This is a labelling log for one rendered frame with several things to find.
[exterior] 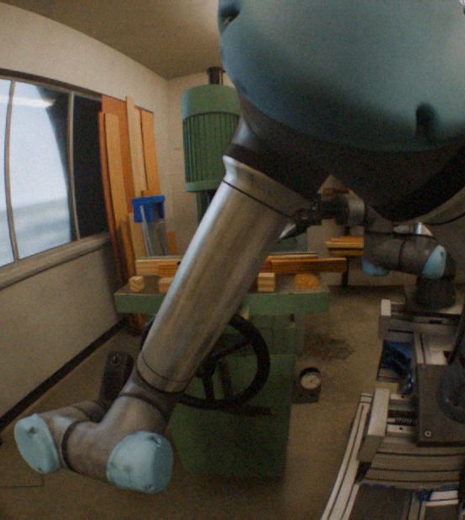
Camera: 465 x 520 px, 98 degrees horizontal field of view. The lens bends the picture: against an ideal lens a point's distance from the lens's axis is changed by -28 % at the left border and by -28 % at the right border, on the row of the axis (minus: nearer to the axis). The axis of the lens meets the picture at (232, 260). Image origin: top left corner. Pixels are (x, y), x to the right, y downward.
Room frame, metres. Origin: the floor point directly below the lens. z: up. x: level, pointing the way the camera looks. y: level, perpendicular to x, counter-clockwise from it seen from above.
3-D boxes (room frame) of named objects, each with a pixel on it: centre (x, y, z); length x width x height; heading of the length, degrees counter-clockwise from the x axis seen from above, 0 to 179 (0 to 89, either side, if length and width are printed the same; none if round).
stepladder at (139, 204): (1.65, 0.43, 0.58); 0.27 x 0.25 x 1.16; 76
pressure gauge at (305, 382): (0.59, -0.20, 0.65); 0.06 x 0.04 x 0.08; 83
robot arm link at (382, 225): (0.60, -0.36, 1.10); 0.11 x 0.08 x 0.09; 83
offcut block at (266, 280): (0.68, -0.09, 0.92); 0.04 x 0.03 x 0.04; 73
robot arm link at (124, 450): (0.18, 0.14, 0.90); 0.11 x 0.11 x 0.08; 82
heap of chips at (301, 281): (0.71, -0.20, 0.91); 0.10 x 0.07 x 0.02; 173
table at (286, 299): (0.72, 0.04, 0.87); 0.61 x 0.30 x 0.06; 83
